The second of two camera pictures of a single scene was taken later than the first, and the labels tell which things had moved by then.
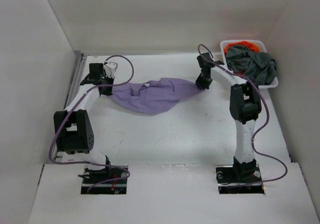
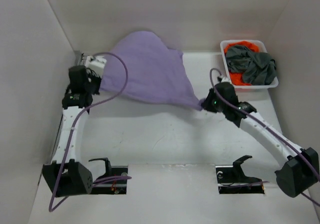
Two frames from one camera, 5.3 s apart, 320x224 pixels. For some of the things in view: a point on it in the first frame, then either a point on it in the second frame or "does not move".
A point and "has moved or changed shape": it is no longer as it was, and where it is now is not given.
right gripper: x=200 y=84 → x=206 y=103
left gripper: x=108 y=92 → x=92 y=73
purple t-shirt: x=151 y=96 has moved or changed shape
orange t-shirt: x=251 y=46 does not move
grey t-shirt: x=259 y=66 does not move
